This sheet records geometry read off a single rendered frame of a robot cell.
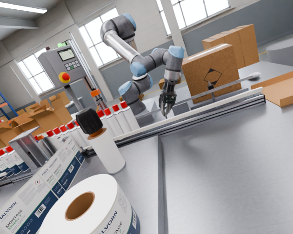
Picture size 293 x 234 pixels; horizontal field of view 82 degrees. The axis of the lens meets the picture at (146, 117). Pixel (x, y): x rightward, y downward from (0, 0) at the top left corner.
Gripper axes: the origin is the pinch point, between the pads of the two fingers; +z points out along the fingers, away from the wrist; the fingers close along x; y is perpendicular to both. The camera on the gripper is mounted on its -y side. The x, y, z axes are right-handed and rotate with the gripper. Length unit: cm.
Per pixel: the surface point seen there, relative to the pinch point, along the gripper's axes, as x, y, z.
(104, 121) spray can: -33.6, 2.0, 9.2
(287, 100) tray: 51, 13, -20
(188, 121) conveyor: 12.5, 5.9, 0.4
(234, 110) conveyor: 34.4, 5.4, -9.1
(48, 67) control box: -64, 0, -17
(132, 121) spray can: -17.2, 2.0, 6.9
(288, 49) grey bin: 153, -149, -49
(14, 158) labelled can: -93, 2, 46
